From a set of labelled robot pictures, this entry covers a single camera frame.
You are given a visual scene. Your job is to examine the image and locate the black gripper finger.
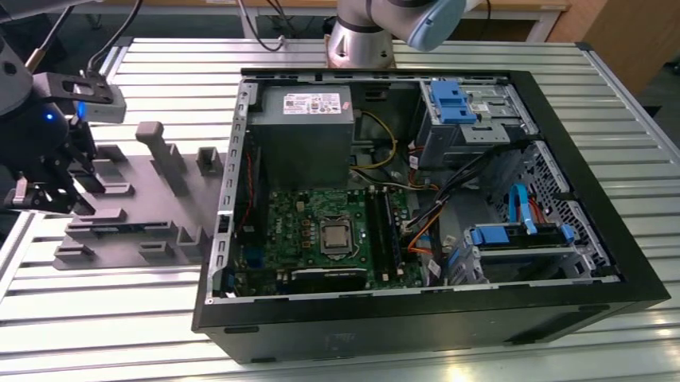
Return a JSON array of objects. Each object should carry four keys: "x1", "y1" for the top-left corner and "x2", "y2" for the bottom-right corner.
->
[
  {"x1": 65, "y1": 115, "x2": 98, "y2": 178},
  {"x1": 22, "y1": 174, "x2": 92, "y2": 216}
]

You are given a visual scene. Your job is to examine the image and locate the black RAM slot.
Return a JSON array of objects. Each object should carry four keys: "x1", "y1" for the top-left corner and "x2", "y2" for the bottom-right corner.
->
[{"x1": 368, "y1": 187, "x2": 390, "y2": 279}]

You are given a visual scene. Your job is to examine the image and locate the grey parts rack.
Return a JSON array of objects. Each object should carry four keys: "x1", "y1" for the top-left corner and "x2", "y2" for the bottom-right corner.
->
[{"x1": 52, "y1": 121, "x2": 229, "y2": 272}]

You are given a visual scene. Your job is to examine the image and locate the grey power supply unit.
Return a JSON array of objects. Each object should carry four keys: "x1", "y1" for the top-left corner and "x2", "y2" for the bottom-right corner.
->
[{"x1": 248, "y1": 85, "x2": 355, "y2": 190}]

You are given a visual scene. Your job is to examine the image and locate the green motherboard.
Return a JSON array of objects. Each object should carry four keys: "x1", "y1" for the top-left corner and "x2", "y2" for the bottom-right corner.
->
[{"x1": 236, "y1": 189, "x2": 426, "y2": 291}]

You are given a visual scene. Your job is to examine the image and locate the silver CPU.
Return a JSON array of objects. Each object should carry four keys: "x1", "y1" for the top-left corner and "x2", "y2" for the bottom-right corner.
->
[{"x1": 320, "y1": 224, "x2": 354, "y2": 249}]

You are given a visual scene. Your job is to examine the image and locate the black graphics card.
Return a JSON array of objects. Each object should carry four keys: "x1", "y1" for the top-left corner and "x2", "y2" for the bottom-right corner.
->
[{"x1": 285, "y1": 265, "x2": 370, "y2": 291}]

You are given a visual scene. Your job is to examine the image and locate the CPU socket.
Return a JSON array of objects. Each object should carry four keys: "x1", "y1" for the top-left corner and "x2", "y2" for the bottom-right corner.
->
[{"x1": 315, "y1": 213, "x2": 360, "y2": 263}]

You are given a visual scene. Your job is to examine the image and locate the blue plastic disk carrier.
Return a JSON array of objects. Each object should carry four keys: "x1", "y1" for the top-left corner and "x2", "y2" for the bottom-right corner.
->
[{"x1": 430, "y1": 81, "x2": 477, "y2": 126}]

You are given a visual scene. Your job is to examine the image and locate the black PC case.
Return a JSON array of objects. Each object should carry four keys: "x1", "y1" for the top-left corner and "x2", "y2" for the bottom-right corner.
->
[{"x1": 189, "y1": 67, "x2": 672, "y2": 364}]

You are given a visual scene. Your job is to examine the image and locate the blue plastic latch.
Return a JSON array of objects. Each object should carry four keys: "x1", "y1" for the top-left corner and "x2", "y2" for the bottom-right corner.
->
[{"x1": 443, "y1": 246, "x2": 462, "y2": 275}]

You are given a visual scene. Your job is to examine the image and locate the grey metal drive cage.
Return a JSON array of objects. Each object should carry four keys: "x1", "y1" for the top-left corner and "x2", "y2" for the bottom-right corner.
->
[{"x1": 416, "y1": 78, "x2": 537, "y2": 169}]

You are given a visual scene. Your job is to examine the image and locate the hard disk in blue carrier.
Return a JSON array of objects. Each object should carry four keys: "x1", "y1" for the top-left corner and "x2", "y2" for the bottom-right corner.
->
[{"x1": 470, "y1": 223, "x2": 574, "y2": 251}]

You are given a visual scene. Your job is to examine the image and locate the grey metal disk bay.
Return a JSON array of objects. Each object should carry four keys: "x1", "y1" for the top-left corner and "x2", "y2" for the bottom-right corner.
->
[{"x1": 439, "y1": 226, "x2": 619, "y2": 286}]

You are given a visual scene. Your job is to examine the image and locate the white desk with wooden top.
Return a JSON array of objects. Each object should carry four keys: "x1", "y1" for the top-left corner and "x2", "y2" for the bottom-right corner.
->
[{"x1": 232, "y1": 0, "x2": 573, "y2": 43}]

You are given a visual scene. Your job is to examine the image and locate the wooden cabinet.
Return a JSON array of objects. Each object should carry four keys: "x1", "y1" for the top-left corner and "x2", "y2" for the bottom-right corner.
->
[{"x1": 549, "y1": 0, "x2": 680, "y2": 107}]

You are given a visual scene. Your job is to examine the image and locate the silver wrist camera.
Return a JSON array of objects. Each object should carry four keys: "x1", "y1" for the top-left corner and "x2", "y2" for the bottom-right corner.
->
[{"x1": 32, "y1": 71, "x2": 127, "y2": 124}]

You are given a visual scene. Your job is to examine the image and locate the cable with copper plug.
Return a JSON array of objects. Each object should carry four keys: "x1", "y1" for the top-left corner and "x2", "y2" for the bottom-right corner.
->
[{"x1": 26, "y1": 6, "x2": 76, "y2": 73}]

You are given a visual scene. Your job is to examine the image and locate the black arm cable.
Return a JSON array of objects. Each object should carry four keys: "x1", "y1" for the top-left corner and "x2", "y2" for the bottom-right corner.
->
[{"x1": 85, "y1": 0, "x2": 145, "y2": 79}]

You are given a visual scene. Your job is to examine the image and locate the black hanging cable with plug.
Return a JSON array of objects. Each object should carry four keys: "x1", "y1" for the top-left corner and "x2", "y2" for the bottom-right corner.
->
[{"x1": 236, "y1": 0, "x2": 288, "y2": 52}]

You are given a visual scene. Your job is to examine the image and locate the yellow wire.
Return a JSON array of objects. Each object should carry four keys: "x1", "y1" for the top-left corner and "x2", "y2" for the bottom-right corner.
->
[{"x1": 354, "y1": 111, "x2": 399, "y2": 170}]

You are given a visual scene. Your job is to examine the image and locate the orange wire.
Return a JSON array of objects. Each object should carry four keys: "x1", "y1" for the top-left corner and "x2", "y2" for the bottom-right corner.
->
[{"x1": 407, "y1": 228, "x2": 442, "y2": 255}]

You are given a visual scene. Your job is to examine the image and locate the black cable bundle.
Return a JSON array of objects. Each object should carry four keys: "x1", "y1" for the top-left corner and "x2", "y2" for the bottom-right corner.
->
[{"x1": 407, "y1": 139, "x2": 533, "y2": 236}]

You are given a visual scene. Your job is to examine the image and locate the blue flat wire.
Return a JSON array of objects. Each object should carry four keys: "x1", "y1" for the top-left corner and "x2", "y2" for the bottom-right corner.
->
[{"x1": 507, "y1": 184, "x2": 538, "y2": 234}]

